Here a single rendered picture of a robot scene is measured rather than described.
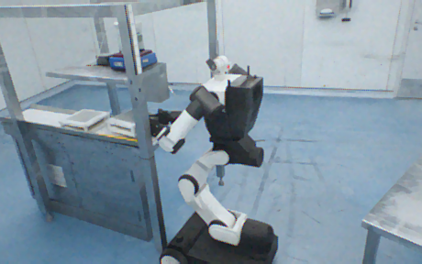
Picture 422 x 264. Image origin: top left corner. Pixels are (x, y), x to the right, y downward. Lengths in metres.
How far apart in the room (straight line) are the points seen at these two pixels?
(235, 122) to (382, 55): 3.82
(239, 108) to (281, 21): 3.64
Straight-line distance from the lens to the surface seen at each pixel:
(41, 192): 3.01
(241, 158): 1.88
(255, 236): 2.16
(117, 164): 2.39
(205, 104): 1.59
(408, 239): 1.46
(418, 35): 5.36
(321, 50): 5.30
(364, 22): 5.25
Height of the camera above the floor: 1.75
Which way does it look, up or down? 25 degrees down
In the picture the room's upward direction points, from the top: 4 degrees counter-clockwise
